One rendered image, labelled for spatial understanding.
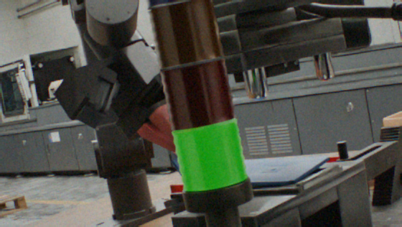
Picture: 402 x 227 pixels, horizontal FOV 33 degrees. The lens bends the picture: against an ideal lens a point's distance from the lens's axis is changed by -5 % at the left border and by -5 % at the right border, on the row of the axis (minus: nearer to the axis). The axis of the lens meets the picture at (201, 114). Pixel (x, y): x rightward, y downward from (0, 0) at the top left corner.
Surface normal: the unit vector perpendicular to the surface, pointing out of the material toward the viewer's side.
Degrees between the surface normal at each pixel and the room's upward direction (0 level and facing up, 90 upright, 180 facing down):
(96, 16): 70
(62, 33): 90
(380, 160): 90
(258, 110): 90
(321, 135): 90
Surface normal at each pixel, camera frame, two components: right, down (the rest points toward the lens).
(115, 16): 0.11, -0.31
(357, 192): 0.73, -0.10
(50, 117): -0.69, 0.19
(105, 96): 0.53, -0.54
